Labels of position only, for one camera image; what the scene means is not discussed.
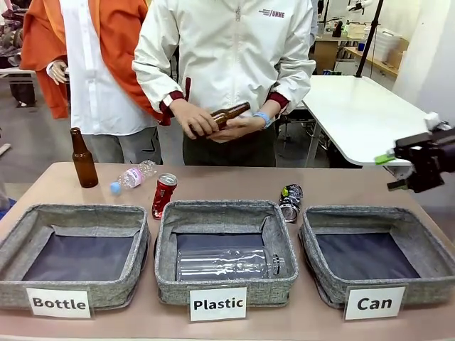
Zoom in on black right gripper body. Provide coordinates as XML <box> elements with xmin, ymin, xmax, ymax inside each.
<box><xmin>393</xmin><ymin>127</ymin><xmax>455</xmax><ymax>194</ymax></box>

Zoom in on black crushed Pepsi can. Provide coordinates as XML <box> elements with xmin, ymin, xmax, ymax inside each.
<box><xmin>279</xmin><ymin>184</ymin><xmax>304</xmax><ymax>224</ymax></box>

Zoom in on brown glass bottle without cap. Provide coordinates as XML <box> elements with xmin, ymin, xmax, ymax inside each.
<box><xmin>188</xmin><ymin>102</ymin><xmax>252</xmax><ymax>138</ymax></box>
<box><xmin>70</xmin><ymin>126</ymin><xmax>100</xmax><ymax>188</ymax></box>

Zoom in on red crushed drink can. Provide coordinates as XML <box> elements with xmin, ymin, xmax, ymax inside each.
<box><xmin>151</xmin><ymin>173</ymin><xmax>178</xmax><ymax>221</ymax></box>

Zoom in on small pink-label plastic bottle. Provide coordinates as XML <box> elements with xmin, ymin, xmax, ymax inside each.
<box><xmin>109</xmin><ymin>159</ymin><xmax>158</xmax><ymax>195</ymax></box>

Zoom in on person's left forearm white sleeve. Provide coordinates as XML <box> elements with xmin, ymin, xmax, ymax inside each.
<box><xmin>264</xmin><ymin>58</ymin><xmax>316</xmax><ymax>115</ymax></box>

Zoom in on person's right forearm white sleeve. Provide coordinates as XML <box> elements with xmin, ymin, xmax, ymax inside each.
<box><xmin>132</xmin><ymin>53</ymin><xmax>195</xmax><ymax>126</ymax></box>

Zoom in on grey fabric basket labelled Can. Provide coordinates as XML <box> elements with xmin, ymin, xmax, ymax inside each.
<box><xmin>299</xmin><ymin>205</ymin><xmax>455</xmax><ymax>309</ymax></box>

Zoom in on white Can label card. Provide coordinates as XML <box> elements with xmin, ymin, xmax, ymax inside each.
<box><xmin>343</xmin><ymin>286</ymin><xmax>407</xmax><ymax>320</ymax></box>

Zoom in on grey fabric basket labelled Plastic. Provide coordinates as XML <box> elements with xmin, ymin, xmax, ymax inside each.
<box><xmin>154</xmin><ymin>199</ymin><xmax>299</xmax><ymax>307</ymax></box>

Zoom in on grey fabric basket labelled Bottle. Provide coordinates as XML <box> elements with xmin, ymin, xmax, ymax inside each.
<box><xmin>0</xmin><ymin>202</ymin><xmax>150</xmax><ymax>310</ymax></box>

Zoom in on person's left hand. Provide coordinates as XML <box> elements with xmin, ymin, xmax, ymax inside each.
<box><xmin>209</xmin><ymin>115</ymin><xmax>266</xmax><ymax>143</ymax></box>

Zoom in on person's right hand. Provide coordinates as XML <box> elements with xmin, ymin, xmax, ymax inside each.
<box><xmin>169</xmin><ymin>99</ymin><xmax>218</xmax><ymax>140</ymax></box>

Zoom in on white side table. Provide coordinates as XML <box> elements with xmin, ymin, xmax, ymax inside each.
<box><xmin>301</xmin><ymin>74</ymin><xmax>437</xmax><ymax>167</ymax></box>

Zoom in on wooden workbench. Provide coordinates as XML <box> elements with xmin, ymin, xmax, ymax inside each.
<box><xmin>343</xmin><ymin>45</ymin><xmax>400</xmax><ymax>77</ymax></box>

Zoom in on brown cardboard box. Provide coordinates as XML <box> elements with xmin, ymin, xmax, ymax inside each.
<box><xmin>389</xmin><ymin>37</ymin><xmax>410</xmax><ymax>70</ymax></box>

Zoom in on white storage bin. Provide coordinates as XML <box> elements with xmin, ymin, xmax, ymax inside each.
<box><xmin>375</xmin><ymin>27</ymin><xmax>405</xmax><ymax>54</ymax></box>

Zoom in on brown cabinet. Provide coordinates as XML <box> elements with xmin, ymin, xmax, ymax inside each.
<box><xmin>312</xmin><ymin>33</ymin><xmax>338</xmax><ymax>74</ymax></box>

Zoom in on black tripod pole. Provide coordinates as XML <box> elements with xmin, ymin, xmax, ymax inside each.
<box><xmin>355</xmin><ymin>0</ymin><xmax>387</xmax><ymax>77</ymax></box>

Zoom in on blue wristband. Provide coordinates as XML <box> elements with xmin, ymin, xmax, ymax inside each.
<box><xmin>252</xmin><ymin>112</ymin><xmax>273</xmax><ymax>129</ymax></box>

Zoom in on dark trousers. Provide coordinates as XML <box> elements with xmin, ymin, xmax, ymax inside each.
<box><xmin>183</xmin><ymin>120</ymin><xmax>277</xmax><ymax>167</ymax></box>

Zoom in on white zip jacket torso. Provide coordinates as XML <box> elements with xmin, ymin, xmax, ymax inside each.
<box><xmin>132</xmin><ymin>0</ymin><xmax>317</xmax><ymax>126</ymax></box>

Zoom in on large clear plastic bottle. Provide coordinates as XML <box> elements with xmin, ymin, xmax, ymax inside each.
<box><xmin>176</xmin><ymin>247</ymin><xmax>285</xmax><ymax>282</ymax></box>

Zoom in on white Plastic label card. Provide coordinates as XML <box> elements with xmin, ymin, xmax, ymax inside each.
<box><xmin>188</xmin><ymin>287</ymin><xmax>248</xmax><ymax>323</ymax></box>

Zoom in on grey mannequin trousers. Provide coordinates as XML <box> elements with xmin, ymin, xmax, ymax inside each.
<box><xmin>85</xmin><ymin>126</ymin><xmax>164</xmax><ymax>165</ymax></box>

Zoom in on white mannequin shirt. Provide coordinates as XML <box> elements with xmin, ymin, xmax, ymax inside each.
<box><xmin>60</xmin><ymin>0</ymin><xmax>159</xmax><ymax>136</ymax></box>

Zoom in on pale mannequin hand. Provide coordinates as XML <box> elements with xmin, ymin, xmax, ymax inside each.
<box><xmin>45</xmin><ymin>60</ymin><xmax>69</xmax><ymax>85</ymax></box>

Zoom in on white Bottle label card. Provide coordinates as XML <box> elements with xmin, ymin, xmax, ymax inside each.
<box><xmin>25</xmin><ymin>286</ymin><xmax>92</xmax><ymax>320</ymax></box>

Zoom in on person in orange jacket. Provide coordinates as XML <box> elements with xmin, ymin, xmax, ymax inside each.
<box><xmin>19</xmin><ymin>0</ymin><xmax>171</xmax><ymax>126</ymax></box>

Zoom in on patterned fabric pile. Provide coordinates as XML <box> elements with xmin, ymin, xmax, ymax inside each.
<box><xmin>0</xmin><ymin>0</ymin><xmax>28</xmax><ymax>60</ymax></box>

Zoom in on white camera mount piece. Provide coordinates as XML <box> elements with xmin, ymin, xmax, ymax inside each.
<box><xmin>424</xmin><ymin>112</ymin><xmax>443</xmax><ymax>131</ymax></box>

